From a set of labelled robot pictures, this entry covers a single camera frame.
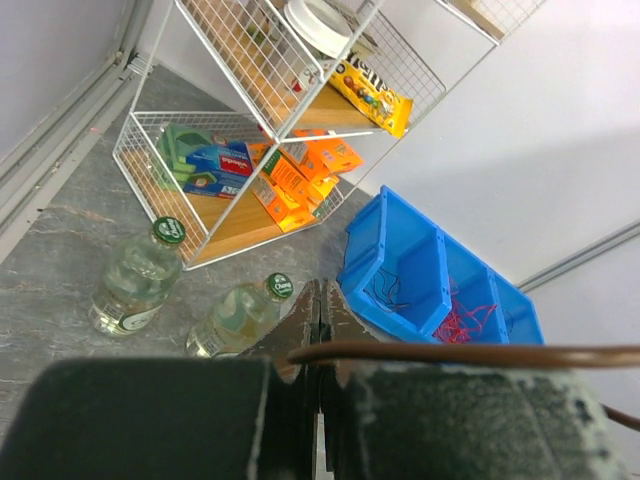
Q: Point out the orange snack boxes stack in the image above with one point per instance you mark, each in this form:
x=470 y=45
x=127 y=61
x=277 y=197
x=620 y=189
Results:
x=297 y=179

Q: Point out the blue snack packet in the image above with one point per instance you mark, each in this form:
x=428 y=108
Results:
x=204 y=163

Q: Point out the left glass bottle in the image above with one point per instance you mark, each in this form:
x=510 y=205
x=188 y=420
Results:
x=138 y=278

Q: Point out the aluminium corner profile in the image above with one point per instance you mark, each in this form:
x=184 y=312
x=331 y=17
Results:
x=581 y=257

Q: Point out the right glass bottle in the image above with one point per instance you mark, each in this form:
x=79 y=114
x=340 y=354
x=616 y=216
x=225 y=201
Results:
x=240 y=318

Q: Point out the white paper cup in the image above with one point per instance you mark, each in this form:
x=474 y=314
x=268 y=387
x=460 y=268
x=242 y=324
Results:
x=320 y=32

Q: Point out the white wire shelf rack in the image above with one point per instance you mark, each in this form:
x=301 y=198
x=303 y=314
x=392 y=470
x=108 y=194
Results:
x=235 y=38

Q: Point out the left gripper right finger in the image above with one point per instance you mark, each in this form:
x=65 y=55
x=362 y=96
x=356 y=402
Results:
x=401 y=420

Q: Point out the blue three-compartment bin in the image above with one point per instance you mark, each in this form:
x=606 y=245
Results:
x=406 y=276

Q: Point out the glass bottle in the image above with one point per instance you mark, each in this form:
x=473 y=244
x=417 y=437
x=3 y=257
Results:
x=240 y=318
x=138 y=278

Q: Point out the yellow candy bag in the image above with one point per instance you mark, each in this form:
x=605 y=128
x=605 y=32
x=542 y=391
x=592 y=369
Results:
x=367 y=91

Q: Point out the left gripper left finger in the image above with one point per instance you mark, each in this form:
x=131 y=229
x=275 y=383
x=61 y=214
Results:
x=247 y=417

